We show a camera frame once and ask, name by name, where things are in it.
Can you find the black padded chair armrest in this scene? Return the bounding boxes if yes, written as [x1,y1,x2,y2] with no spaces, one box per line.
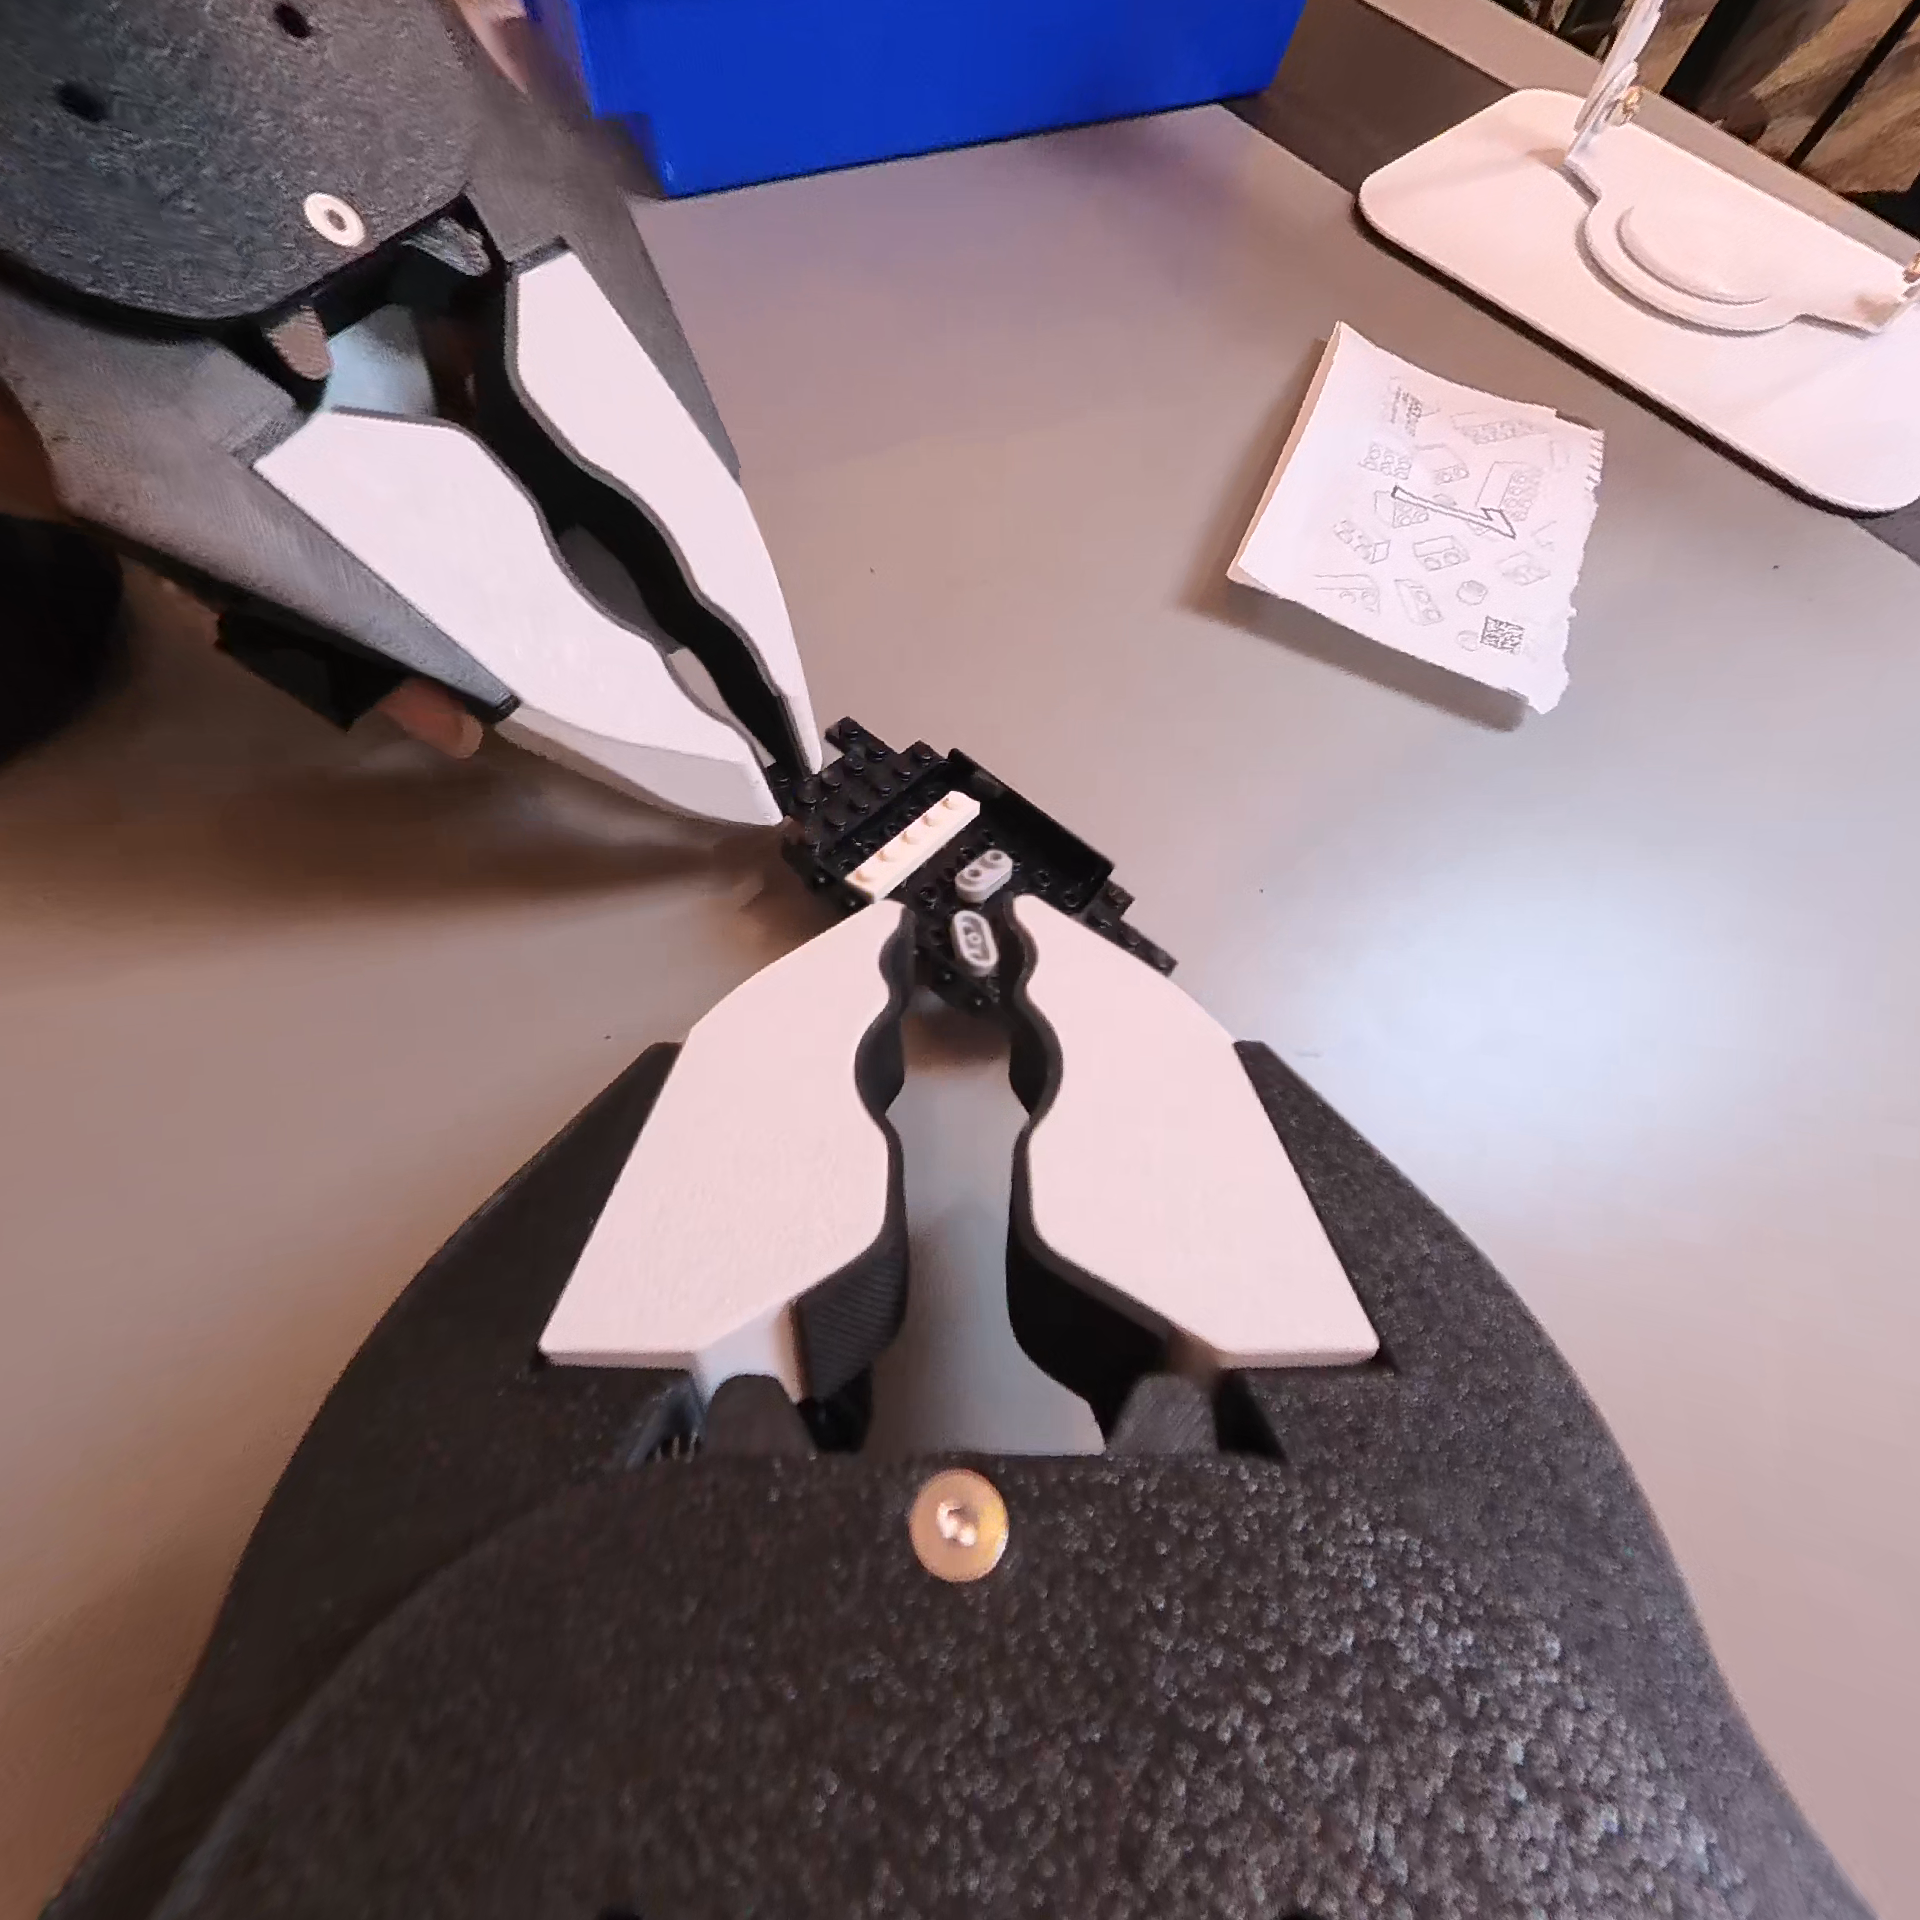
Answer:
[0,517,129,768]

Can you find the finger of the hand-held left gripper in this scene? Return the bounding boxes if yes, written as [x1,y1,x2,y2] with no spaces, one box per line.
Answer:
[501,245,826,783]
[253,409,788,826]

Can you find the person's left hand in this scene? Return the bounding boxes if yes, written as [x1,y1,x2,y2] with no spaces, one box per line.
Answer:
[367,675,489,760]

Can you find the black lego car chassis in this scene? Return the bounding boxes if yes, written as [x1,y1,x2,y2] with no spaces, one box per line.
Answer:
[777,717,1182,1043]

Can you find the white printed paper bag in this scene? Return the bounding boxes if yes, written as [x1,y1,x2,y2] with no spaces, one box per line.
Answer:
[1227,323,1605,714]

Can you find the blue plastic bin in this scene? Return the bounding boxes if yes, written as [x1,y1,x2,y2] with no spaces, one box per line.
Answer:
[524,0,1310,201]

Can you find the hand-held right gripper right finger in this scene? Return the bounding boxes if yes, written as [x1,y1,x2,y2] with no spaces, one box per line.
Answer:
[1001,893,1383,1451]

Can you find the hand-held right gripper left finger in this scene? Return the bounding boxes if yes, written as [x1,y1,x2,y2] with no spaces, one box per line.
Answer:
[538,898,916,1412]

